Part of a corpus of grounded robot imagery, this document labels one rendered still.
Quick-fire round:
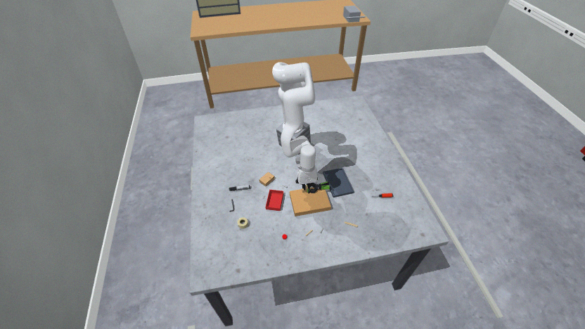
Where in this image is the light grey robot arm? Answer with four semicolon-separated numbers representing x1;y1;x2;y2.
272;63;316;172

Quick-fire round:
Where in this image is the light brown wooden board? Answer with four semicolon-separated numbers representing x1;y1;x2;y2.
290;189;331;217

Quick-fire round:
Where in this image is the red rectangular tray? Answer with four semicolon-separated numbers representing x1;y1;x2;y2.
266;189;283;211

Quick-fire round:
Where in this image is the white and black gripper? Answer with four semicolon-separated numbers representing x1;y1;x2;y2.
296;166;318;191

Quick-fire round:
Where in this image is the light brown wooden block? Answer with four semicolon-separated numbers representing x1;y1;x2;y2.
259;172;275;186

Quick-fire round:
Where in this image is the white marker pen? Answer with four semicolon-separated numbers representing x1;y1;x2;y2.
229;185;250;191

